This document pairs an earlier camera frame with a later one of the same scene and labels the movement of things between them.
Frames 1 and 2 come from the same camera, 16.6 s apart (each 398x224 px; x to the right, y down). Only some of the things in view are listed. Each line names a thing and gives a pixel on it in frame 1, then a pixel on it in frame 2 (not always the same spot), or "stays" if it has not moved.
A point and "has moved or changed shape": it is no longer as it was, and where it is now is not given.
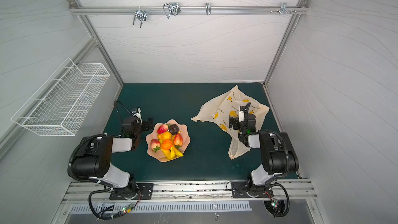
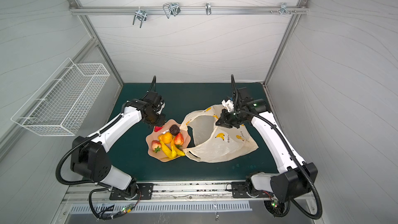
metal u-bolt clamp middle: [172, 8] stays
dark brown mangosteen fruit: [173, 129] stays
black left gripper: [145, 124] -> [160, 122]
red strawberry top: [161, 128] has moved or changed shape
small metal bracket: [208, 9] stays
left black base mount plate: [144, 191] stays
